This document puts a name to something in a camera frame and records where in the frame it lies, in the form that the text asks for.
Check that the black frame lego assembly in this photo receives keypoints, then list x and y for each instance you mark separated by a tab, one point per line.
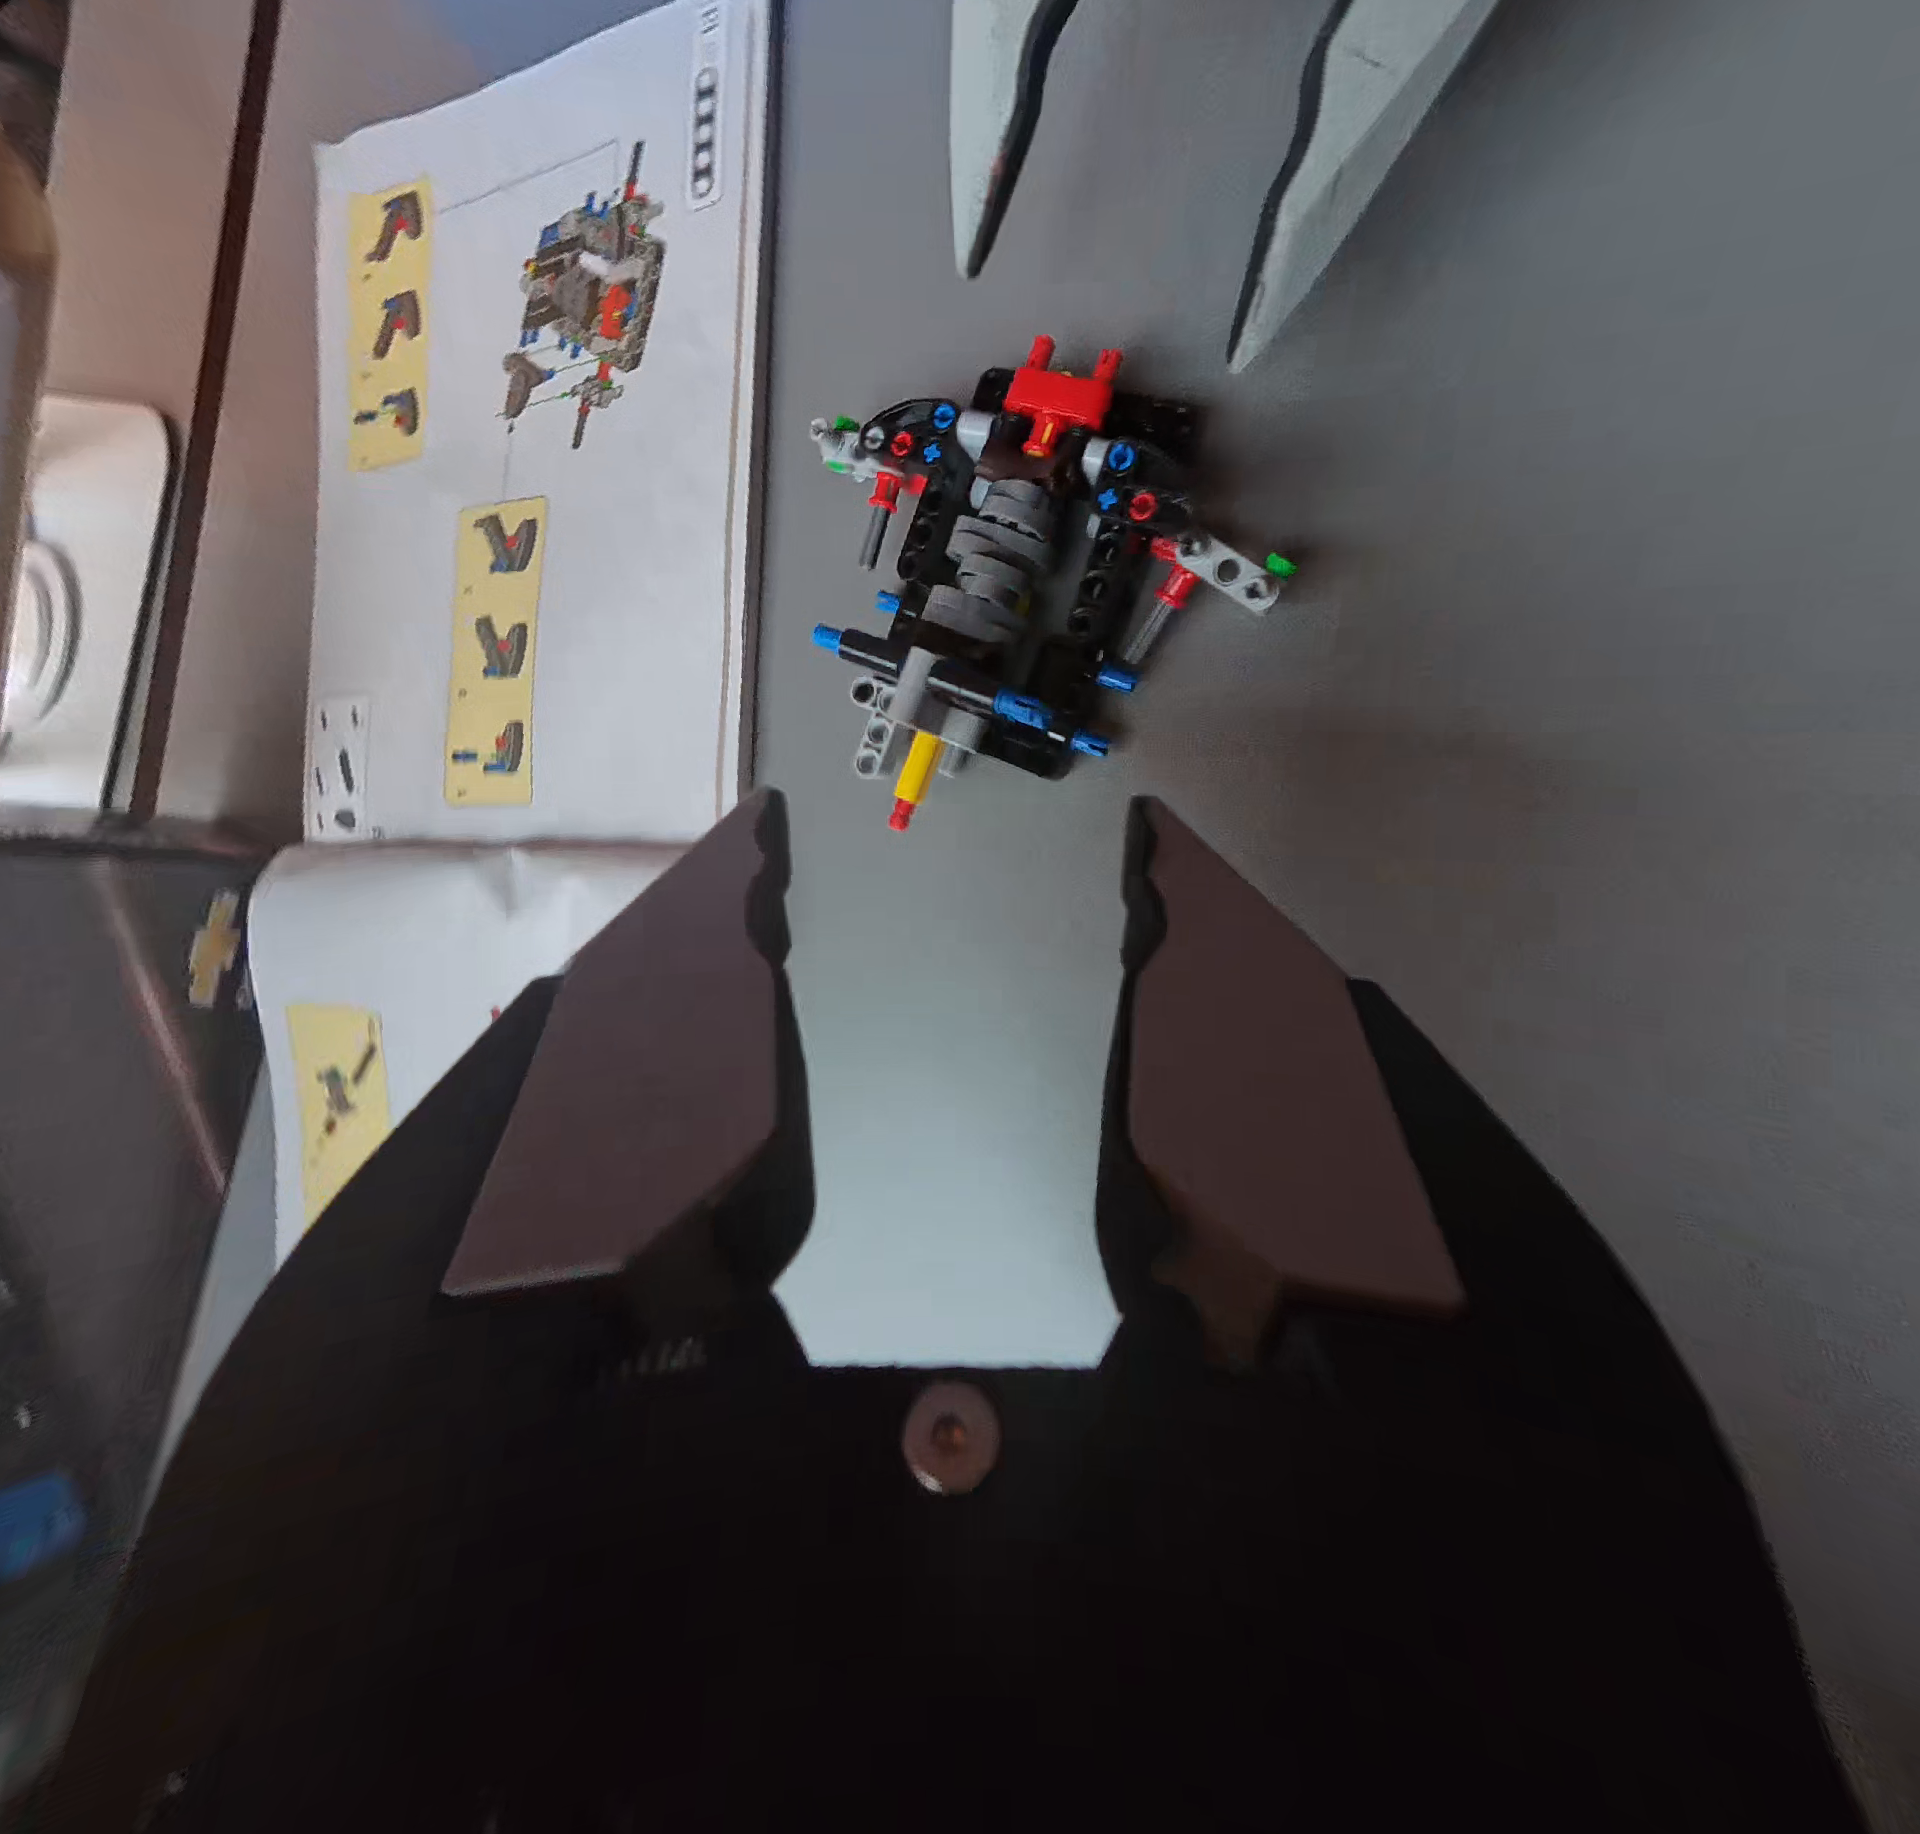
990	544

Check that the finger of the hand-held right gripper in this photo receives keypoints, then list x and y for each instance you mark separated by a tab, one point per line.
997	34
1395	50

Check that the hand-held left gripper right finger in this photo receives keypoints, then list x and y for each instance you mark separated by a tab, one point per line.
1275	1115

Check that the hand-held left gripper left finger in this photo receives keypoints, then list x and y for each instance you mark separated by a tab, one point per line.
630	1099

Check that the lego instruction booklet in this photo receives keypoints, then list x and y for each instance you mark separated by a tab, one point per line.
630	365

